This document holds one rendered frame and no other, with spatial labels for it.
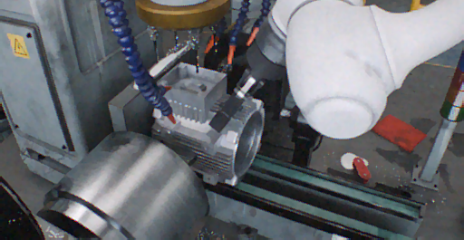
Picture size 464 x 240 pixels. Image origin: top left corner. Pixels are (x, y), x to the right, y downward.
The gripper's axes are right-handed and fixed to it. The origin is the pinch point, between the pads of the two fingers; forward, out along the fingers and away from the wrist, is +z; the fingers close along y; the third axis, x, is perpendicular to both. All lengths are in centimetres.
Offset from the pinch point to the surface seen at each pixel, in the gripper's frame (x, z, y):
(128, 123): -14.2, 10.0, 8.4
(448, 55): 122, 59, -296
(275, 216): 23.0, 13.1, 1.2
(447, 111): 42, -17, -34
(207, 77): -8.4, 3.8, -10.5
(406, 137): 49, 7, -51
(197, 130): -2.5, 7.4, 0.5
